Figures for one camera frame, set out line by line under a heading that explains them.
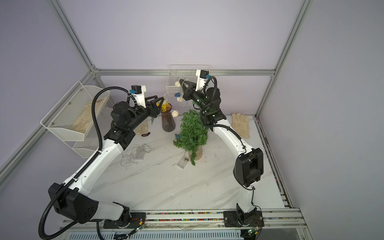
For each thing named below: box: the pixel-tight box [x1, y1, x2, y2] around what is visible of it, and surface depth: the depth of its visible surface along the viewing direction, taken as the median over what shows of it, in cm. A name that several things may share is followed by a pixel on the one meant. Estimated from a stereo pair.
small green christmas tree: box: [173, 109, 209, 166], surface depth 76 cm
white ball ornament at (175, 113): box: [171, 110, 179, 118], surface depth 73 cm
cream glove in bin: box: [69, 96, 107, 132], surface depth 79 cm
